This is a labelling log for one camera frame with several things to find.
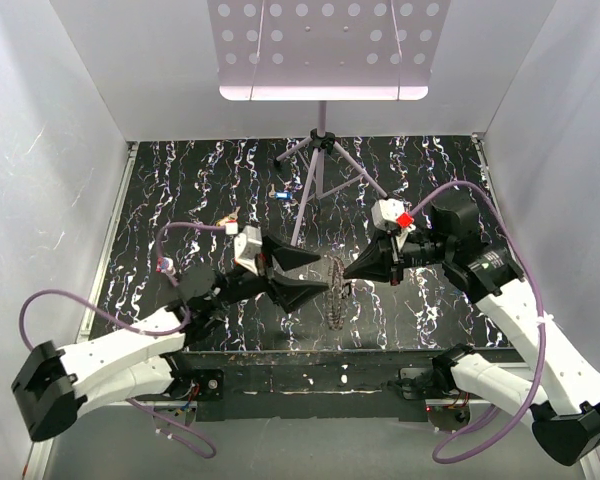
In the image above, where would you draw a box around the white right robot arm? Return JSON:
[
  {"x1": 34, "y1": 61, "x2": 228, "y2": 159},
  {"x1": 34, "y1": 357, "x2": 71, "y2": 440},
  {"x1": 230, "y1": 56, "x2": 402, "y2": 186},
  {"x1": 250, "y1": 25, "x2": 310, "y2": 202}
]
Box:
[{"x1": 344, "y1": 198, "x2": 600, "y2": 466}]

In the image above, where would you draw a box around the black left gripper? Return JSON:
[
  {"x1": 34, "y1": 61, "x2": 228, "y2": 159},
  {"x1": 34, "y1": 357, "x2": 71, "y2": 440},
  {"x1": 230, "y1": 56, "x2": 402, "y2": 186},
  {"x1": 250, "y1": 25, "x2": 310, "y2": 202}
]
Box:
[{"x1": 209, "y1": 230, "x2": 328, "y2": 311}]

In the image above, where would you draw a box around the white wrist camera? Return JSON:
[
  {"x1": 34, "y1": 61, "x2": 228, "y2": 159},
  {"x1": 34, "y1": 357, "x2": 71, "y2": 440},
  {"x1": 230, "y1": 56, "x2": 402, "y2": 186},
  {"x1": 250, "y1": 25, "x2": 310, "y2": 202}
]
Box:
[
  {"x1": 225, "y1": 221, "x2": 263, "y2": 275},
  {"x1": 371, "y1": 198, "x2": 415, "y2": 248}
]

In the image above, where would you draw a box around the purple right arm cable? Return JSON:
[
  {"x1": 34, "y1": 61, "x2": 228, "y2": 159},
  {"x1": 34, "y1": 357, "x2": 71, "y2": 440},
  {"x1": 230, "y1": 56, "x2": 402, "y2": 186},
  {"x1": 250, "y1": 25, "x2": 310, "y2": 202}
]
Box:
[{"x1": 412, "y1": 180, "x2": 548, "y2": 464}]

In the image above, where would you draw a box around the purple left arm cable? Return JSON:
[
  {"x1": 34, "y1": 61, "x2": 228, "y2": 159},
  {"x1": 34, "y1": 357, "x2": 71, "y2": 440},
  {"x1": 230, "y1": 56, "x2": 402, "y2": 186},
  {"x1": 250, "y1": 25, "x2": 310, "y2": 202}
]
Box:
[{"x1": 18, "y1": 221, "x2": 231, "y2": 459}]

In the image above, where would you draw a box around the key with yellow tag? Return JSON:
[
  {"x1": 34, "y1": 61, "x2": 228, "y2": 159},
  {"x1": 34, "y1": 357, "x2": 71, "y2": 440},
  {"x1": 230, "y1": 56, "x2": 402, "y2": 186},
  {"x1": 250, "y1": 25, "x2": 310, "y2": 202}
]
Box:
[{"x1": 217, "y1": 208, "x2": 240, "y2": 226}]

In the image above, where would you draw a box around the key with blue tag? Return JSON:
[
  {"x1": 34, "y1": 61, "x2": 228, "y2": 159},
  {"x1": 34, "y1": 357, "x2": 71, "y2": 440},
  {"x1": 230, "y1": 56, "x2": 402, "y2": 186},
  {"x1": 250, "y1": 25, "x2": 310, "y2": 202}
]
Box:
[{"x1": 268, "y1": 184, "x2": 293, "y2": 201}]

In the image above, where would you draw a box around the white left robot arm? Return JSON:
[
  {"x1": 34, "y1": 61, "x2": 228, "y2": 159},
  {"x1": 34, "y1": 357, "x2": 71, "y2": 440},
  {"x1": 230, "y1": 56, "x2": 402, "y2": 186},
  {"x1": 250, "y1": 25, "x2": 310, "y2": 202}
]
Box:
[{"x1": 11, "y1": 227, "x2": 329, "y2": 442}]

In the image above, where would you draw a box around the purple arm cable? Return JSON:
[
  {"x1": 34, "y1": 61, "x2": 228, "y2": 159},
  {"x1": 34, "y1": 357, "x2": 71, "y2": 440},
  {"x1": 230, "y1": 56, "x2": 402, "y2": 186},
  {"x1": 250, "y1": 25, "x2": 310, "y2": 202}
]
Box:
[
  {"x1": 18, "y1": 221, "x2": 231, "y2": 459},
  {"x1": 412, "y1": 180, "x2": 548, "y2": 464}
]

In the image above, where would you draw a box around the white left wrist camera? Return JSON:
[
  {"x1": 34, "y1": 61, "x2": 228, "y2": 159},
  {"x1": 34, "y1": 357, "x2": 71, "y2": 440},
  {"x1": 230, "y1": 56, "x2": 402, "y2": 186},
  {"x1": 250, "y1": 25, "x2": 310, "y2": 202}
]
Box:
[{"x1": 225, "y1": 221, "x2": 263, "y2": 275}]

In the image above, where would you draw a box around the white perforated music stand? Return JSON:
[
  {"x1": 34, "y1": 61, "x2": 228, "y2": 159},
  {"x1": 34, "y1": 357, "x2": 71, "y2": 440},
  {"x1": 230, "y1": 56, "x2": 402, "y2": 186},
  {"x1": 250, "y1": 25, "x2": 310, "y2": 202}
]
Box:
[{"x1": 207, "y1": 0, "x2": 453, "y2": 265}]

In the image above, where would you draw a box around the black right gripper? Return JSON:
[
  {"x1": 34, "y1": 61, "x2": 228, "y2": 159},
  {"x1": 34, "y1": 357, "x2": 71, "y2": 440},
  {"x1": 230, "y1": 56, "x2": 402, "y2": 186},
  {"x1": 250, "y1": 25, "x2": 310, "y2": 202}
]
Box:
[{"x1": 342, "y1": 227, "x2": 452, "y2": 286}]

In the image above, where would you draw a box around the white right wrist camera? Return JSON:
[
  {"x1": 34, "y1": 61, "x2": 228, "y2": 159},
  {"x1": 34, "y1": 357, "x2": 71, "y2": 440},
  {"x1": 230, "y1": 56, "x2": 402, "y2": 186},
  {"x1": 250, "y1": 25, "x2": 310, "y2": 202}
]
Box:
[{"x1": 371, "y1": 198, "x2": 415, "y2": 248}]

